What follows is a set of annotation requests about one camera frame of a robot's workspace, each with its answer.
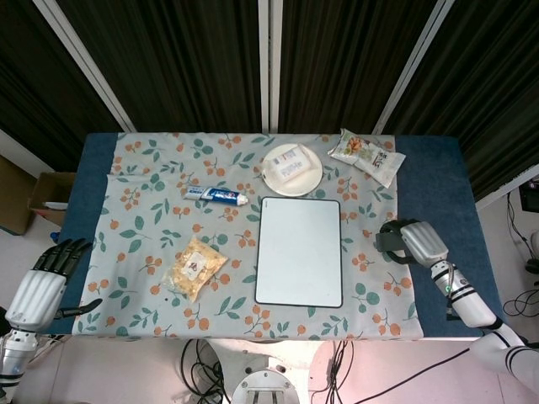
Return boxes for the white green snack bag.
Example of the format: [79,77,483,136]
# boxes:
[328,128,407,189]

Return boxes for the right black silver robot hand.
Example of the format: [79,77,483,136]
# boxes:
[374,218,450,268]

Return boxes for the blue white toothpaste tube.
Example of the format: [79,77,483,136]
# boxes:
[184,184,249,207]

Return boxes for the large brown cardboard box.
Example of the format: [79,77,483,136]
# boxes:
[0,155,38,236]

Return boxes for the black floor cable bundle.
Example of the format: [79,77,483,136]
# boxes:
[309,339,351,404]
[180,338,231,404]

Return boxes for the blue table cover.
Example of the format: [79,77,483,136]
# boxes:
[54,132,509,343]

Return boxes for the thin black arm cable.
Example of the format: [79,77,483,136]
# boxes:
[349,347,478,399]

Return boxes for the clear bag yellow snacks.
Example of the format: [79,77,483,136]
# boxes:
[162,236,229,303]

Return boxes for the white whiteboard black rim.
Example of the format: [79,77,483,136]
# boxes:
[253,195,344,309]

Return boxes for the white metal frame post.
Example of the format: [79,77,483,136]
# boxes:
[372,0,456,136]
[257,0,282,135]
[33,0,136,132]

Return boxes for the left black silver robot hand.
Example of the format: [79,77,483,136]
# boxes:
[6,237,104,332]

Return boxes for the white round plate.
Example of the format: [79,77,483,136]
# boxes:
[260,142,324,198]

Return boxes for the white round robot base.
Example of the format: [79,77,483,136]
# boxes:
[230,369,301,404]

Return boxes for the floral grey tablecloth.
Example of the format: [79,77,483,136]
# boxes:
[72,130,424,341]

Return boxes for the black pleated curtain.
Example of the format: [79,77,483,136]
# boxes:
[0,0,124,170]
[56,0,264,134]
[277,0,439,135]
[381,0,539,202]

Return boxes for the white wrapped packet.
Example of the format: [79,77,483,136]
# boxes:
[269,143,319,184]

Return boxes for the small open cardboard box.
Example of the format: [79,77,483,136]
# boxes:
[27,171,77,228]

